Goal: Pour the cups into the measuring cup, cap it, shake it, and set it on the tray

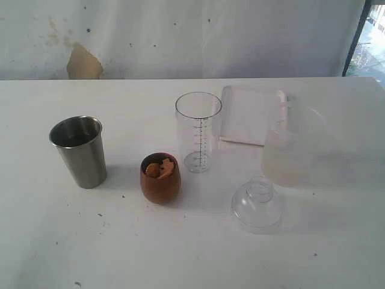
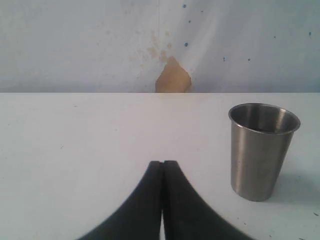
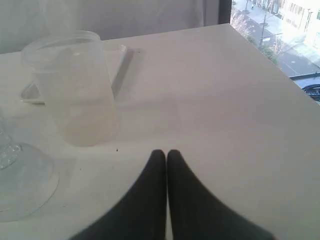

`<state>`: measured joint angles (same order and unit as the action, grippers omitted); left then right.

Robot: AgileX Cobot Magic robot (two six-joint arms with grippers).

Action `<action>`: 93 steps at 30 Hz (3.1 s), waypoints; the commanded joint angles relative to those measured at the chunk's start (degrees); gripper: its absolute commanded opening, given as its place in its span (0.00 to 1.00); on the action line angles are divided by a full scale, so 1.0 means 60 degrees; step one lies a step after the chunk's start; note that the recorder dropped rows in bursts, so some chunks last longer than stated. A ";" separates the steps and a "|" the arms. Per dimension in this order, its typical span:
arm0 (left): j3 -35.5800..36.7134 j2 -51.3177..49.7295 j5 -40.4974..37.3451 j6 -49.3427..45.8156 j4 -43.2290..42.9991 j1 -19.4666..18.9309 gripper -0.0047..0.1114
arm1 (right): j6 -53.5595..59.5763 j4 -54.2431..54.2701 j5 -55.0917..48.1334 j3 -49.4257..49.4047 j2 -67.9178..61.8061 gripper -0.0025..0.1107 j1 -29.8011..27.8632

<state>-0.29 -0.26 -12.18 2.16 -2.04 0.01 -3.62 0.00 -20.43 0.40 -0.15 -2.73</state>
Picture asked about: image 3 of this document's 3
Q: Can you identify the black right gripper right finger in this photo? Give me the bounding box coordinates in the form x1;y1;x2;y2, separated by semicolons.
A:
167;150;275;240

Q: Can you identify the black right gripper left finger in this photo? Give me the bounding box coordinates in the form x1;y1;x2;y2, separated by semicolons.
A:
72;149;167;240

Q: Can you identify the clear shaker lid dome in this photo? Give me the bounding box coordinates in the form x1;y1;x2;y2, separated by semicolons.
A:
0;114;59;223

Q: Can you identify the white rectangular tray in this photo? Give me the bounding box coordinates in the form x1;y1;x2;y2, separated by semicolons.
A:
19;44;135;105

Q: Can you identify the translucent plastic container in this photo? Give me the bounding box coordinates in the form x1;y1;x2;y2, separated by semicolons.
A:
21;30;118;147

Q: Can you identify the window frame dark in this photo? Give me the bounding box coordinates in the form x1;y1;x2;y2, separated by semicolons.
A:
203;0;233;26

